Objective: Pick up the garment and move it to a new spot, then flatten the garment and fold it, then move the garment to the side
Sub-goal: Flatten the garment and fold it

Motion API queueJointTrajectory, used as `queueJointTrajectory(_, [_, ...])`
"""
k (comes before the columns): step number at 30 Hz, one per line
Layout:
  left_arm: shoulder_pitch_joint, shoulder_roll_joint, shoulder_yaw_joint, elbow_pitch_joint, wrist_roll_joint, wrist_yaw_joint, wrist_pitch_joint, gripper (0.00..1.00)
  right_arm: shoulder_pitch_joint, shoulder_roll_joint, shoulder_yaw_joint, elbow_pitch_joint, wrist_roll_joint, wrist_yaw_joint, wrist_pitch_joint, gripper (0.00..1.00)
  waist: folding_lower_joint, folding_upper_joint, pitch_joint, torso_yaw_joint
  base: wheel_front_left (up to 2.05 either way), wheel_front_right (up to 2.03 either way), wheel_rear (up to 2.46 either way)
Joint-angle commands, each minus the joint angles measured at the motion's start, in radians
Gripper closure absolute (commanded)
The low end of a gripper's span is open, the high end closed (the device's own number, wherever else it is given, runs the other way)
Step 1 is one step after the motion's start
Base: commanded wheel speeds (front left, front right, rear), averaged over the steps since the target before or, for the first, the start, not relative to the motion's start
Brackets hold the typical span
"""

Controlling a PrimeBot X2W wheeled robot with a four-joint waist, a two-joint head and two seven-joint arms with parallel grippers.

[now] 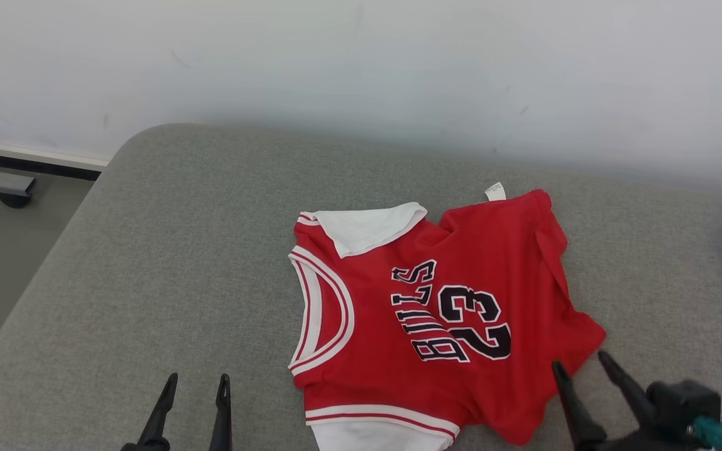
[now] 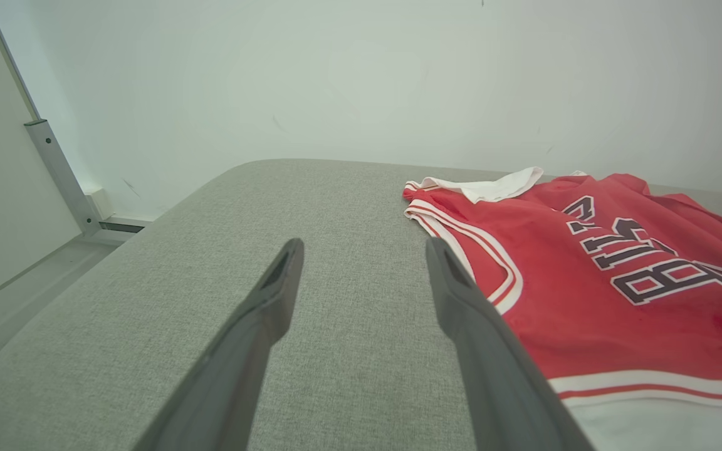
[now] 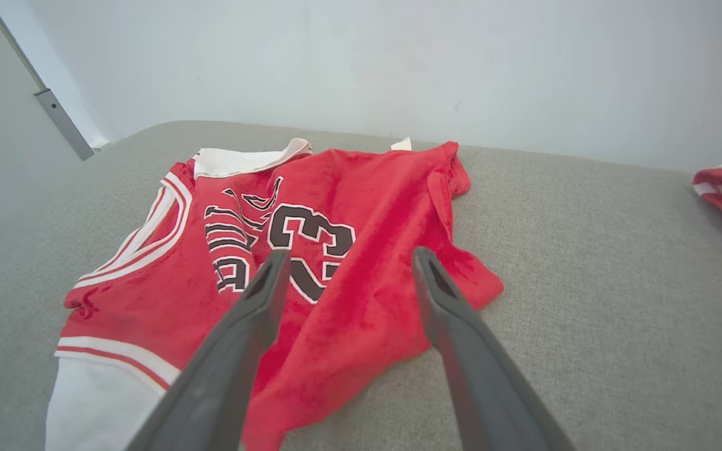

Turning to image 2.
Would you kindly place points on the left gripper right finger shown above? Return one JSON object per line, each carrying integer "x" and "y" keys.
{"x": 492, "y": 376}

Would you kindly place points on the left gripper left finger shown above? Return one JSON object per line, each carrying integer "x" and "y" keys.
{"x": 242, "y": 363}

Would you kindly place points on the red and white basketball jersey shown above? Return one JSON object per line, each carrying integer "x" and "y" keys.
{"x": 586, "y": 300}

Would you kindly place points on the white and black baseboard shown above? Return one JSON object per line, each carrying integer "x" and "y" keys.
{"x": 124, "y": 225}

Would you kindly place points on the white partition panel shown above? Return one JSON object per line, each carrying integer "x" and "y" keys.
{"x": 4, "y": 188}

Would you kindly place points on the grey metal frame bracket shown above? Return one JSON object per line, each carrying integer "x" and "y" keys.
{"x": 63, "y": 178}

